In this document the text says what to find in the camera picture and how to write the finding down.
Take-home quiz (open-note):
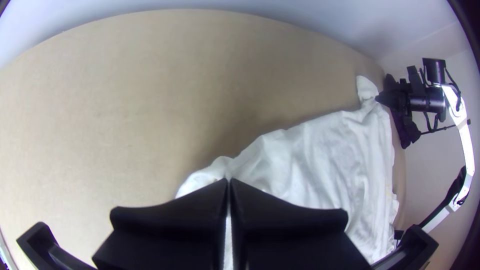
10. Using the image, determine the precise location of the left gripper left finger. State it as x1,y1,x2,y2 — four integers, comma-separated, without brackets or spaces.
91,178,229,270

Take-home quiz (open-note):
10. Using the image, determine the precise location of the black cable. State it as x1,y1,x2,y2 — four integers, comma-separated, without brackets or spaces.
420,110,458,135

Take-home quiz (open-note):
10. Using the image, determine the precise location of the white t-shirt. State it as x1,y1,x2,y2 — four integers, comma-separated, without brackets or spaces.
175,75,401,270

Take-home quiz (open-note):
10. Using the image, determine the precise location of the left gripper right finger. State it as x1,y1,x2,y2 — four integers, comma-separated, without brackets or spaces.
229,178,373,270

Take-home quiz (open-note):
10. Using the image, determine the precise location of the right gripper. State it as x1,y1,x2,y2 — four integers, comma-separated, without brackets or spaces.
374,73,411,118

